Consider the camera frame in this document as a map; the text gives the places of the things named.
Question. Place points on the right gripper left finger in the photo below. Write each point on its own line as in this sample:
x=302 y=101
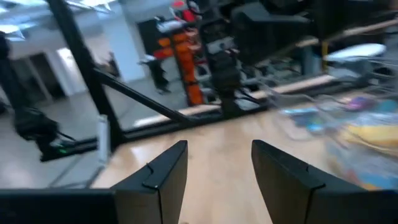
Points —
x=93 y=207

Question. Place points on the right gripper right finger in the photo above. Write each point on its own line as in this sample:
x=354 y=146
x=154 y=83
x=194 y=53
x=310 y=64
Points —
x=311 y=205

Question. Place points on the yellow ramen noodle pack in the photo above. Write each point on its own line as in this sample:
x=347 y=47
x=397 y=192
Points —
x=373 y=135

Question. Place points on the green toothbrush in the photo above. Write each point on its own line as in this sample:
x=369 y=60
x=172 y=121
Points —
x=359 y=103

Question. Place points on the teal blue spoon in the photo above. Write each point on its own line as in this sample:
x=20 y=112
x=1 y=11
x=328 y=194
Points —
x=390 y=105

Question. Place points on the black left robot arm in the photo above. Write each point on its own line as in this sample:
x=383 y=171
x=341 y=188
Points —
x=228 y=81

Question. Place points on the clear plastic bin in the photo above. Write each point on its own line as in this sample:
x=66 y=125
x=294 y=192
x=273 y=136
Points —
x=286 y=99
x=335 y=149

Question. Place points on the black box with green light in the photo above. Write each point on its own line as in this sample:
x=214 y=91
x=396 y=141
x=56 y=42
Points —
x=34 y=124

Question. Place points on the person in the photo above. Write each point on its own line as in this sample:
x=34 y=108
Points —
x=157 y=73

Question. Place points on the white trash can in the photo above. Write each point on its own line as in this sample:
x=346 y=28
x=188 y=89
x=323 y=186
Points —
x=354 y=53

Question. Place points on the wooden top workbench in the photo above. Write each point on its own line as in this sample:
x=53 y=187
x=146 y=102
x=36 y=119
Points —
x=357 y=31

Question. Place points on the black aluminium table frame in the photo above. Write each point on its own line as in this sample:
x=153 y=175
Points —
x=81 y=62

